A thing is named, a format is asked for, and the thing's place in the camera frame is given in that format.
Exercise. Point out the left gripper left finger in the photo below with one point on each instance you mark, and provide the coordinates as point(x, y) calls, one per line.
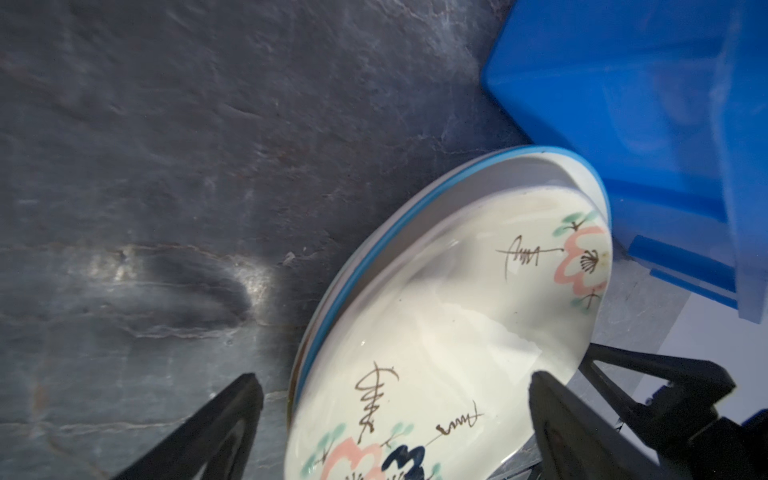
point(214, 443)

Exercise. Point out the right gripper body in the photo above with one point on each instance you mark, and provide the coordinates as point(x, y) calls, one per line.
point(690, 438)

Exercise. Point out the blue plastic bin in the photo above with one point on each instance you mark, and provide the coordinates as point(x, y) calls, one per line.
point(668, 101)

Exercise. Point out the floral cream plate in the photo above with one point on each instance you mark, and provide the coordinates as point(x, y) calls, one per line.
point(426, 374)

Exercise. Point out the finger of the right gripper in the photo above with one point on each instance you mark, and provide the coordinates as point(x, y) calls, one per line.
point(660, 372)

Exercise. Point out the watermelon pattern plate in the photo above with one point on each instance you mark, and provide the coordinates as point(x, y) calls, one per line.
point(511, 168)

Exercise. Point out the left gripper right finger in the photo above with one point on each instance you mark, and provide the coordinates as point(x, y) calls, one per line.
point(576, 443)

